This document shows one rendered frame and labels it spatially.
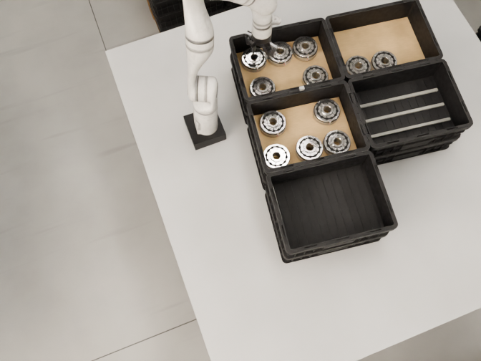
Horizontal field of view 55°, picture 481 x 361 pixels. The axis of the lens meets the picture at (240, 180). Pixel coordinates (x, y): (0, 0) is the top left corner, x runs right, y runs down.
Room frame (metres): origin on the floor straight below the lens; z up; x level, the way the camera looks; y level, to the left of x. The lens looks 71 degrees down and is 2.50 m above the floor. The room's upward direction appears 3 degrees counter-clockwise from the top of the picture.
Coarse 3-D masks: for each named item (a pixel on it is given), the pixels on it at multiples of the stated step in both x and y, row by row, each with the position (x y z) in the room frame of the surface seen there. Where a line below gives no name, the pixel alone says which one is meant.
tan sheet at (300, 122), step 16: (288, 112) 0.85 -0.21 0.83; (304, 112) 0.85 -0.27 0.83; (288, 128) 0.78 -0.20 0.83; (304, 128) 0.78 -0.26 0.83; (320, 128) 0.78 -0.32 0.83; (336, 128) 0.78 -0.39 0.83; (272, 144) 0.72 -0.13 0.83; (288, 144) 0.72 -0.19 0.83; (336, 144) 0.71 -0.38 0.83; (352, 144) 0.70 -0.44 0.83
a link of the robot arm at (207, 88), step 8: (200, 80) 0.86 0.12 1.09; (208, 80) 0.86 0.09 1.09; (216, 80) 0.87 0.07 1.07; (200, 88) 0.83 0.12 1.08; (208, 88) 0.83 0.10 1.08; (216, 88) 0.84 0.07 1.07; (200, 96) 0.81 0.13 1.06; (208, 96) 0.81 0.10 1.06; (216, 96) 0.82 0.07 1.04; (200, 104) 0.84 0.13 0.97; (208, 104) 0.83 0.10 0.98; (216, 104) 0.83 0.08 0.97; (200, 112) 0.81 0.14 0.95; (208, 112) 0.81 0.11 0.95
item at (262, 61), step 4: (248, 48) 1.14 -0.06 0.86; (256, 48) 1.14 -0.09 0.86; (244, 52) 1.12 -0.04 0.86; (248, 52) 1.12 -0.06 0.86; (260, 52) 1.12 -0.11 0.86; (264, 52) 1.12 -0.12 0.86; (244, 56) 1.11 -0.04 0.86; (260, 56) 1.10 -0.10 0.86; (264, 56) 1.10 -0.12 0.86; (244, 60) 1.08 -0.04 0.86; (248, 60) 1.08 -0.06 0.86; (260, 60) 1.08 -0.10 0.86; (264, 60) 1.08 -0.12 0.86; (248, 64) 1.07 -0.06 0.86; (252, 64) 1.06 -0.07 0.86; (256, 64) 1.06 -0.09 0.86; (260, 64) 1.06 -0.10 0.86; (252, 68) 1.05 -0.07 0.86; (256, 68) 1.05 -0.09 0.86
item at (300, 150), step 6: (306, 138) 0.72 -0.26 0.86; (312, 138) 0.72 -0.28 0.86; (318, 138) 0.72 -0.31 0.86; (300, 144) 0.70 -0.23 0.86; (318, 144) 0.70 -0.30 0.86; (300, 150) 0.68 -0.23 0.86; (318, 150) 0.67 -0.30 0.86; (306, 156) 0.65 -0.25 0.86; (312, 156) 0.65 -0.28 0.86; (318, 156) 0.65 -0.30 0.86
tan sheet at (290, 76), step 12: (240, 60) 1.11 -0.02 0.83; (312, 60) 1.09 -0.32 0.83; (324, 60) 1.09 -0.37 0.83; (252, 72) 1.05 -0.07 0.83; (264, 72) 1.04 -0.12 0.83; (276, 72) 1.04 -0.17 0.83; (288, 72) 1.04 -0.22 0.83; (300, 72) 1.03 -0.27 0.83; (276, 84) 0.99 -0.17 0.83; (288, 84) 0.98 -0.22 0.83; (300, 84) 0.98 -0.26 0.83
